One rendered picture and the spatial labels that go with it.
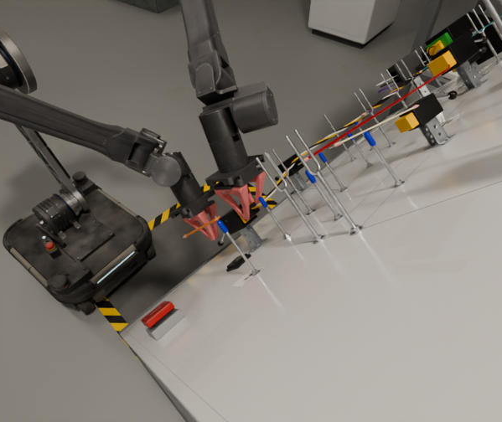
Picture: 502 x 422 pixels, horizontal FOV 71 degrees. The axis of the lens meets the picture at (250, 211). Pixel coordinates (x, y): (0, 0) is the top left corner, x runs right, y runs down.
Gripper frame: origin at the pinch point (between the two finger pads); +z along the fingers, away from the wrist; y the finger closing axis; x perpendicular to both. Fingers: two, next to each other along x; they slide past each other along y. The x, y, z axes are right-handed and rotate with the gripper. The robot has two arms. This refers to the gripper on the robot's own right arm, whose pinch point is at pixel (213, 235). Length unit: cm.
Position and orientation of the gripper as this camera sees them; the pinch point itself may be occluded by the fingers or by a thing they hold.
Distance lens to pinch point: 78.8
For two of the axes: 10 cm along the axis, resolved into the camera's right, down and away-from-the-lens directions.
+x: -6.3, 1.5, 7.6
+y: 6.2, -4.8, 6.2
